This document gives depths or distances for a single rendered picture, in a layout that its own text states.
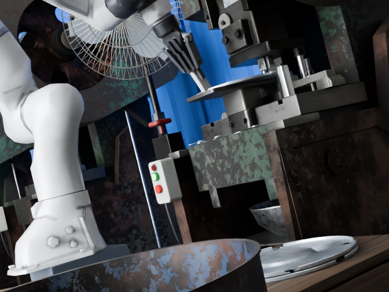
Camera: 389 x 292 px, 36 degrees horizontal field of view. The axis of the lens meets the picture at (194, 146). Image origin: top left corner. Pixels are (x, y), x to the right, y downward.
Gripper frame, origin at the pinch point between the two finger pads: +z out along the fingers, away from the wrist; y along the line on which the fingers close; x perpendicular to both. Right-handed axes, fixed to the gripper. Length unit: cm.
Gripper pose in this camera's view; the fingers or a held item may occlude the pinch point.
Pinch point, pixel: (201, 80)
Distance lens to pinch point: 176.8
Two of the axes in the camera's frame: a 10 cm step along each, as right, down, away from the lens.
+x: 5.9, -5.6, 5.8
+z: 5.4, 8.1, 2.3
